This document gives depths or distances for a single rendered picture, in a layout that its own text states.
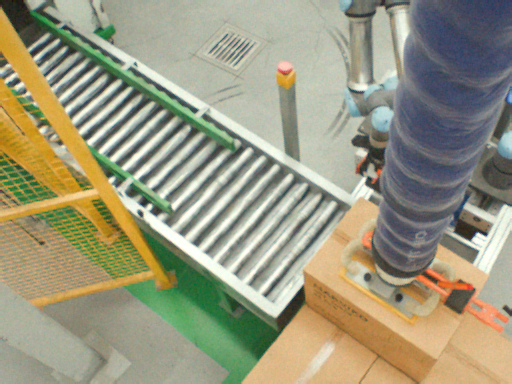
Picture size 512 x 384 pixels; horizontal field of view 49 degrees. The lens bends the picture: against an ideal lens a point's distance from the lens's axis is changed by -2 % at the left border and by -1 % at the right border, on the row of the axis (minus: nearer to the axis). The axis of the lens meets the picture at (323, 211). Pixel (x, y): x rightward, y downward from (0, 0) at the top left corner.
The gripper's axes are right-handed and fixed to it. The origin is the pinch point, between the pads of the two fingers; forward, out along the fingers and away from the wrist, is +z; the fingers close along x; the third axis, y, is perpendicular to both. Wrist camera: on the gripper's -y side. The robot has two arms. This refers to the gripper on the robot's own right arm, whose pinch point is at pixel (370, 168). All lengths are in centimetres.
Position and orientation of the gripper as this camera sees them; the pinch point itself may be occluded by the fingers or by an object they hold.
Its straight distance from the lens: 224.0
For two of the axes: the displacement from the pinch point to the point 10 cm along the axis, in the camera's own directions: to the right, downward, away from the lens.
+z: 0.0, 4.8, 8.8
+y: 8.1, 5.2, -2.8
